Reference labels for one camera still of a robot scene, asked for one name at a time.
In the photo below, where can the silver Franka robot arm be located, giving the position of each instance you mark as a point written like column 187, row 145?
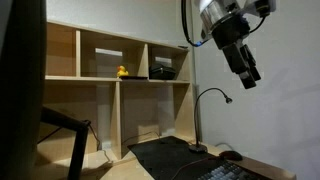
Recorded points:
column 216, row 13

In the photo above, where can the black desk mat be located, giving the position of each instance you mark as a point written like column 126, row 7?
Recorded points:
column 166, row 160

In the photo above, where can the black red computer mouse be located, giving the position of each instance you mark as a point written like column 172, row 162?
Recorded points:
column 230, row 155

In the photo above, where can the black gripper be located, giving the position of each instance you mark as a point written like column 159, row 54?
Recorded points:
column 236, row 55

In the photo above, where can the black carrying case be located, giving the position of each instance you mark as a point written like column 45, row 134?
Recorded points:
column 162, row 72

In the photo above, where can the black gooseneck desk lamp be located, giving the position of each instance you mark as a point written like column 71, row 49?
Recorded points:
column 197, row 148

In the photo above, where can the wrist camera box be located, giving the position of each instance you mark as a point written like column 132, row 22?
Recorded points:
column 261, row 6

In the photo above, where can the yellow rubber duck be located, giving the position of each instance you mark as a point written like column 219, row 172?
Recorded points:
column 122, row 71

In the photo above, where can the light wooden shelf unit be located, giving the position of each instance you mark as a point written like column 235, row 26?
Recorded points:
column 116, row 113

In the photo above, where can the black monitor stand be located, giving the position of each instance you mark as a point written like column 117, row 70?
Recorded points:
column 78, row 146

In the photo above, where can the grey mechanical keyboard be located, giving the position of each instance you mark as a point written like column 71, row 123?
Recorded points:
column 226, row 173

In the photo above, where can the flat black tray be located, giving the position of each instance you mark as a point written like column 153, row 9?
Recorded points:
column 133, row 77

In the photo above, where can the black computer monitor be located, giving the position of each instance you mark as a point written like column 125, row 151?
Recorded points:
column 20, row 83

